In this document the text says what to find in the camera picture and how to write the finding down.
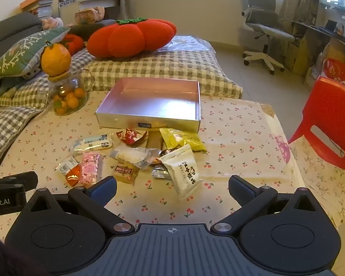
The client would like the cluttered desk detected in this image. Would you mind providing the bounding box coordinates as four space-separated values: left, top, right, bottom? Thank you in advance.
282 3 345 52

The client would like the pink snack packet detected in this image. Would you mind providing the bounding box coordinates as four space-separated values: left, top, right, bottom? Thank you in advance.
78 153 101 185

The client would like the silver snack packet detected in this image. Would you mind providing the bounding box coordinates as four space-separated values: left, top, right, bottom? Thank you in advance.
151 164 171 180

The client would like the checked mattress pad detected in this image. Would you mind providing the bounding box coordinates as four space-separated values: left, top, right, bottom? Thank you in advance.
86 49 243 100

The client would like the floral beige cloth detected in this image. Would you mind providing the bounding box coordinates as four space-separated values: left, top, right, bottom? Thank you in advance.
289 138 345 227

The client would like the small pink plush toy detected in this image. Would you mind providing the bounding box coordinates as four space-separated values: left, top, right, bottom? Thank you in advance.
41 17 64 31

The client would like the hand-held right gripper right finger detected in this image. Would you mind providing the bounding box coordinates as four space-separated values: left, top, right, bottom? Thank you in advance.
211 175 322 235

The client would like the grey office chair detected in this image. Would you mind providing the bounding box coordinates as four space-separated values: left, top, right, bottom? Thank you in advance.
241 0 295 74

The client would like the red plastic chair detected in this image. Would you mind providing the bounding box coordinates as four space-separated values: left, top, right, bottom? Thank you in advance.
287 76 345 171

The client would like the silver cardboard box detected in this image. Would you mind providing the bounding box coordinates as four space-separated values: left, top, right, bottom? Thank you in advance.
95 78 202 134

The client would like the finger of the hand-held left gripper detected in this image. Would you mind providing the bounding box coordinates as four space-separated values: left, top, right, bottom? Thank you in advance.
0 171 38 192

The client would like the green patterned pillow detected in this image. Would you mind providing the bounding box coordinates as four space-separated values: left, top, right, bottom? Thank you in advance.
0 27 71 85

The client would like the small red cushion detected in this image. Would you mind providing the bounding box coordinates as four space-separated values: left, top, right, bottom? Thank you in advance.
62 34 85 55

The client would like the white printed snack packet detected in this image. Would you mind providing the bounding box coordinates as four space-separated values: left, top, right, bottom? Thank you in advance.
160 144 204 202

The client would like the red white snack packet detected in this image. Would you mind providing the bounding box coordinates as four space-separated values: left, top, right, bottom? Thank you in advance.
56 156 82 187

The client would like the stack of books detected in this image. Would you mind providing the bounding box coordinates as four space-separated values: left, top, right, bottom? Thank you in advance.
20 0 55 19

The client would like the yellow green snack packet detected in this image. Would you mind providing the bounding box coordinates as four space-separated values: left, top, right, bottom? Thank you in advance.
159 128 207 153

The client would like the gold snack bar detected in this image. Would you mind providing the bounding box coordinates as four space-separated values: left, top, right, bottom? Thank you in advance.
145 131 164 151

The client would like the cherry print tablecloth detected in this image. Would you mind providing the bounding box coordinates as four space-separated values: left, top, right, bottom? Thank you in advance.
0 90 308 236

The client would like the white shelf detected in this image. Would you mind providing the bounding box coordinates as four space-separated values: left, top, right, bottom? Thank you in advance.
57 0 121 25

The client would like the dark grey cushion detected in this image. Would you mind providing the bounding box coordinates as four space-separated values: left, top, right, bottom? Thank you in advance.
69 20 115 41

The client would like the checked blanket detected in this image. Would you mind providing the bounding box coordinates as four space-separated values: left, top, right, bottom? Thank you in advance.
0 72 56 176

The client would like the red bag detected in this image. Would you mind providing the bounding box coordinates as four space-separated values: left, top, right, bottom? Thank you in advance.
322 58 345 82

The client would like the large red tomato cushion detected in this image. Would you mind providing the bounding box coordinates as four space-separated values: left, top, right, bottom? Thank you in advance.
86 17 177 58

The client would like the orange plush fruit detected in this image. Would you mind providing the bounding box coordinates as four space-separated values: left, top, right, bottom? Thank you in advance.
41 42 72 78

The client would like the white blue snack packet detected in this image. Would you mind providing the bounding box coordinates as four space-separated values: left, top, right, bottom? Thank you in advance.
70 134 114 156

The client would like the grey sofa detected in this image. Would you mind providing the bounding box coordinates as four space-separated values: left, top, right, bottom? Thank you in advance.
0 13 43 52

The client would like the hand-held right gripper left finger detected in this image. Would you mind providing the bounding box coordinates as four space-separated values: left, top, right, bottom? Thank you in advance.
24 175 135 235

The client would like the glass jar of oranges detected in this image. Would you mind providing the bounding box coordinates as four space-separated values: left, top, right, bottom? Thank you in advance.
47 69 94 116

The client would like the brown snack packet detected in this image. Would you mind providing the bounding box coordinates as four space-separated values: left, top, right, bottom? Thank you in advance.
113 161 140 186

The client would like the clear plastic sheet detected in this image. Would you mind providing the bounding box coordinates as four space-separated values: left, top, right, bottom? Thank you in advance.
158 34 216 55

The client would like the clear white snack packet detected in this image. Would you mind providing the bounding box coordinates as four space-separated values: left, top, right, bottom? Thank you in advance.
109 145 161 170

